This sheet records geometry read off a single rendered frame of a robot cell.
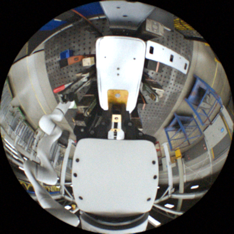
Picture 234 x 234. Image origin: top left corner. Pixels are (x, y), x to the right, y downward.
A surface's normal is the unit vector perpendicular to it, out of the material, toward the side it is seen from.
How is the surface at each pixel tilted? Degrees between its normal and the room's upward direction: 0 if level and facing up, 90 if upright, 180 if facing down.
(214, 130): 90
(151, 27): 0
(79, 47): 0
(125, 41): 0
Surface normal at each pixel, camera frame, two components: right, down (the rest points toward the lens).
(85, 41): -0.02, 0.73
